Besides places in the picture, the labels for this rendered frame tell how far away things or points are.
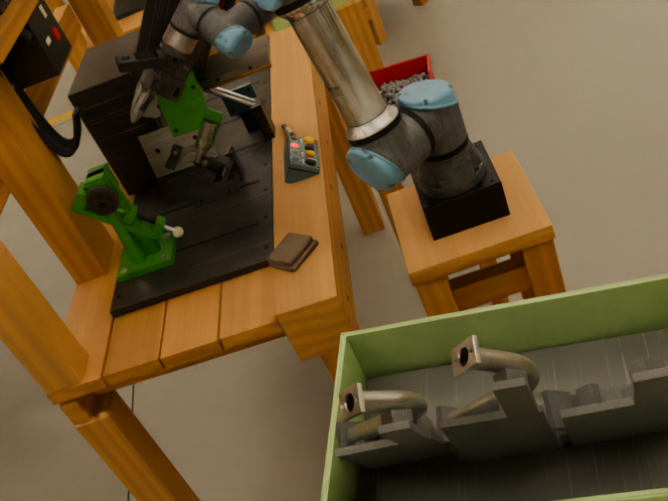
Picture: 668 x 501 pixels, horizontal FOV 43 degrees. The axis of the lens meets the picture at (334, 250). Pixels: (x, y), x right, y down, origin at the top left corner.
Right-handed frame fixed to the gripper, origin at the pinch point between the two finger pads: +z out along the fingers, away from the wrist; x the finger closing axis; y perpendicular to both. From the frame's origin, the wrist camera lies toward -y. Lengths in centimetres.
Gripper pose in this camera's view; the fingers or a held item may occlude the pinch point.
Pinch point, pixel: (131, 116)
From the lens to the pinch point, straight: 208.8
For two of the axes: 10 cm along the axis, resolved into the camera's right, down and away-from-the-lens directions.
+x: -3.8, -5.8, 7.2
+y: 7.7, 2.2, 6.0
